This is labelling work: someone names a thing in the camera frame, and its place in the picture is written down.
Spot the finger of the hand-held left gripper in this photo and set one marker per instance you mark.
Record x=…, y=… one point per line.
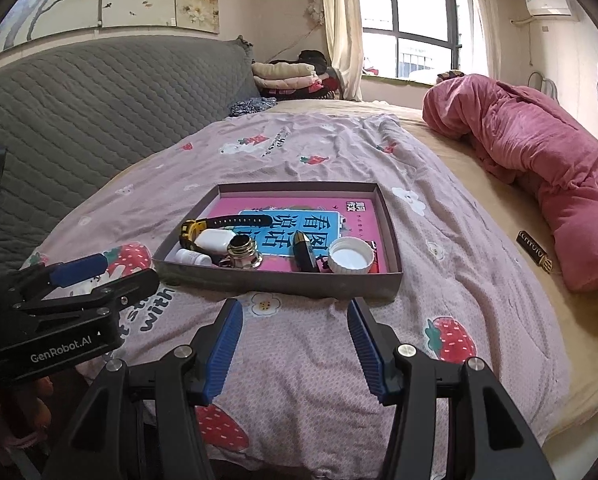
x=79, y=267
x=129, y=287

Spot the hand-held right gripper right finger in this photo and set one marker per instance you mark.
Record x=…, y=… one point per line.
x=366, y=350

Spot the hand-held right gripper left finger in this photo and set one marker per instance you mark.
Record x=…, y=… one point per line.
x=224, y=355

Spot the white pill bottle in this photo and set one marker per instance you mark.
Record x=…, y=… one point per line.
x=194, y=257

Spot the yellow black wrist watch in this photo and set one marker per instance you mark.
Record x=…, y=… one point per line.
x=191, y=232

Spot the grey cardboard box tray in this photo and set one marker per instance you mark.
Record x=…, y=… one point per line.
x=279, y=285

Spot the white ribbed bottle cap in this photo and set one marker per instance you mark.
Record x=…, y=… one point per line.
x=351, y=257

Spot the white earbuds case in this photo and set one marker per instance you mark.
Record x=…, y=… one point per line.
x=214, y=241

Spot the brass threaded fitting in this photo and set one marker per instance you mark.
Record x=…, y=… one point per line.
x=241, y=257

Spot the black faceted gold-tipped pen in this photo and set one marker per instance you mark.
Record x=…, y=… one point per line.
x=306, y=255

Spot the pink book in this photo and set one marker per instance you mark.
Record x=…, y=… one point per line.
x=359, y=220

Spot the grey quilted headboard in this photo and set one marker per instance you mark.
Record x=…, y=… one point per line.
x=104, y=110

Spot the black mattress label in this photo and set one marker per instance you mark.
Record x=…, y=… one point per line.
x=534, y=250

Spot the pink strawberry print bed sheet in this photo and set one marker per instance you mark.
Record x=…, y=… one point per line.
x=329, y=150

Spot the blue patterned cloth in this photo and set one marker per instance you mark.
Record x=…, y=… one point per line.
x=254, y=106

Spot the stack of folded clothes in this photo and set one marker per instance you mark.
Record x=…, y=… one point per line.
x=284, y=72

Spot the pink comforter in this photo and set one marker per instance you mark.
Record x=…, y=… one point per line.
x=529, y=135

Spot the patterned cushion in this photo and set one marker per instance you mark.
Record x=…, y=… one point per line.
x=449, y=76

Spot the dark clothes pile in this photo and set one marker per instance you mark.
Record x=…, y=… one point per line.
x=311, y=57

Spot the cream curtain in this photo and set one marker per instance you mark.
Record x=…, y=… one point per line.
x=484, y=20
x=341, y=20

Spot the window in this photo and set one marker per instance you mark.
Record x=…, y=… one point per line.
x=419, y=0

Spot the white air conditioner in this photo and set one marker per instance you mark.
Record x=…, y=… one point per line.
x=549, y=5

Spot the floral wall painting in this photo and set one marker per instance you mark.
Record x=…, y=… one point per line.
x=79, y=0

